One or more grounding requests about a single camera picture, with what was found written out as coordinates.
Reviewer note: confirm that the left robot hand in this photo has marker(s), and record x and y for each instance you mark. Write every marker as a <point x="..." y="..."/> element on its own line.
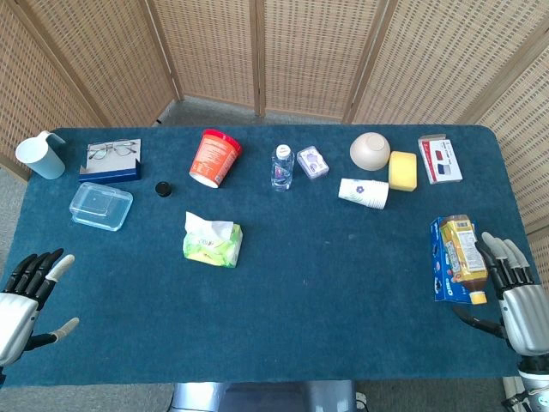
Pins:
<point x="15" y="311"/>

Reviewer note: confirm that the white tissue sheet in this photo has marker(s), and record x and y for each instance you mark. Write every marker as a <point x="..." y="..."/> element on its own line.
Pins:
<point x="206" y="223"/>

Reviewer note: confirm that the small black round cap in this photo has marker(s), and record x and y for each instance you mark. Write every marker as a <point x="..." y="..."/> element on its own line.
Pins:
<point x="163" y="189"/>

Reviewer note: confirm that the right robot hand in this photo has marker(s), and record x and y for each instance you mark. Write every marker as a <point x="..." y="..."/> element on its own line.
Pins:
<point x="521" y="311"/>

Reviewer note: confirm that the yellow-labelled tea bottle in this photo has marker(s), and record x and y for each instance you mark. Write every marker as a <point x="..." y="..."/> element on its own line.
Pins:
<point x="464" y="257"/>

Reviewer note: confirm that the red instant noodle cup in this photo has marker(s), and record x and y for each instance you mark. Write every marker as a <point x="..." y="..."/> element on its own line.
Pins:
<point x="214" y="159"/>

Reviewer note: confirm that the bamboo folding screen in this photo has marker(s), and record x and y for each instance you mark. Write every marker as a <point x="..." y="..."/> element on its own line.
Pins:
<point x="274" y="56"/>

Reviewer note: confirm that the red and white card box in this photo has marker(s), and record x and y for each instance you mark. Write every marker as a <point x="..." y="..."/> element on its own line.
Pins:
<point x="440" y="159"/>

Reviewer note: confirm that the small clear water bottle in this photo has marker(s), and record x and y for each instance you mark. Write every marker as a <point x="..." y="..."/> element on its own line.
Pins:
<point x="282" y="169"/>

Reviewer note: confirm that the green tissue pack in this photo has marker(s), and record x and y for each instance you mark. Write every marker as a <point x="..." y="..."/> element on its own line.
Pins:
<point x="212" y="246"/>

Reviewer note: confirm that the yellow sponge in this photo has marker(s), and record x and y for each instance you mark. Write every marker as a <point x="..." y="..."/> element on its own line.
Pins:
<point x="402" y="170"/>

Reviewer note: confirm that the purple clear small case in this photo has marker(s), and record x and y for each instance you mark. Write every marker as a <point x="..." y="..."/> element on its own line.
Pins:
<point x="312" y="161"/>

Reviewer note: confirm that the blue Oreo cookie box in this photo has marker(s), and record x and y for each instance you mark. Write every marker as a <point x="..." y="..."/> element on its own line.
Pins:
<point x="442" y="266"/>

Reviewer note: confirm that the thin-framed eyeglasses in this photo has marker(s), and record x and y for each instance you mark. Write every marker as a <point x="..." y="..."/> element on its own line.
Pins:
<point x="112" y="150"/>

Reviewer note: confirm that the light blue plastic mug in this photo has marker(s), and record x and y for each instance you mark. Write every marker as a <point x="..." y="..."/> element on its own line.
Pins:
<point x="40" y="156"/>

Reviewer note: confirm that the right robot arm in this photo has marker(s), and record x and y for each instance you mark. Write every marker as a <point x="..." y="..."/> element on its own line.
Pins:
<point x="532" y="382"/>

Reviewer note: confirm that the beige upturned bowl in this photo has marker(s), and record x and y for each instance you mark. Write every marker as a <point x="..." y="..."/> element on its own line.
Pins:
<point x="369" y="151"/>

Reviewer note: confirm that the blue table cloth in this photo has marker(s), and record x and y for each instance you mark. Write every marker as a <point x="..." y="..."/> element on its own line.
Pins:
<point x="266" y="279"/>

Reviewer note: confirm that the blue and white glasses box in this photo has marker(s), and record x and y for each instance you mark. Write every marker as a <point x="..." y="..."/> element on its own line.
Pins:
<point x="112" y="165"/>

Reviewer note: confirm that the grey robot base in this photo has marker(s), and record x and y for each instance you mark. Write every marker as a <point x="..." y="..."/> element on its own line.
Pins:
<point x="263" y="395"/>

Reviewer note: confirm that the stacked white paper cups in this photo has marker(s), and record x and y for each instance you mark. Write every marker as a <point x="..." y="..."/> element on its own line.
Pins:
<point x="363" y="193"/>

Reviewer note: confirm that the clear plastic food container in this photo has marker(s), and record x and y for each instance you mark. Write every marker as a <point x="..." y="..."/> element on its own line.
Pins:
<point x="101" y="206"/>

